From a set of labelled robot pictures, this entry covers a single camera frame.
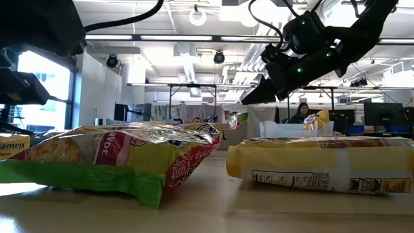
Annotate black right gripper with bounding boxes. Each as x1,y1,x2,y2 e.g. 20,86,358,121
241,41,349,105

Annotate green red Maruchan noodle pack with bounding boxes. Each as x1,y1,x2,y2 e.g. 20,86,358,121
0,121,226,210
226,111,249,129

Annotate yellow Maruchan noodle pack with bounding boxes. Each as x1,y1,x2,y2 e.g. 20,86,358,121
0,133,32,160
303,109,330,131
225,135,414,195

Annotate dark window-side equipment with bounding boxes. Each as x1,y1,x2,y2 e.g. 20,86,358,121
0,103,30,137

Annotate large bright window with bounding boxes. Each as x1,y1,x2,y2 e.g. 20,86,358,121
0,51,76,136

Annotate light grey plastic bin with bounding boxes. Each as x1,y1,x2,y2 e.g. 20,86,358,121
219,120,249,151

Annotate black ceiling spotlight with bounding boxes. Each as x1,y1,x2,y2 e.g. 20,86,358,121
105,54,119,69
213,50,226,65

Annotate black computer monitor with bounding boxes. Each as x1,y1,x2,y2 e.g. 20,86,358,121
329,109,356,126
113,103,129,122
135,103,153,122
363,102,405,128

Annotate white fabric screen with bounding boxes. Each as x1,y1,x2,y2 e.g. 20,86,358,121
151,103,227,124

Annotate blue storage boxes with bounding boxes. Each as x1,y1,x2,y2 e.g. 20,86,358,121
348,124,412,134

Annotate long ceiling light strip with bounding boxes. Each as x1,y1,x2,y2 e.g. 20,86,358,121
85,34,414,45

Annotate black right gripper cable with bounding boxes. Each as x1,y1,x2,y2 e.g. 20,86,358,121
247,0,300,49

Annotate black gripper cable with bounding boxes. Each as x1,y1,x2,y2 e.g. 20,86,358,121
83,0,165,33
247,0,300,49

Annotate white ceiling ring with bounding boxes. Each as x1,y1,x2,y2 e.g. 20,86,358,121
188,8,208,27

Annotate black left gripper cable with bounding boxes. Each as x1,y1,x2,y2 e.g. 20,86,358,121
83,0,165,33

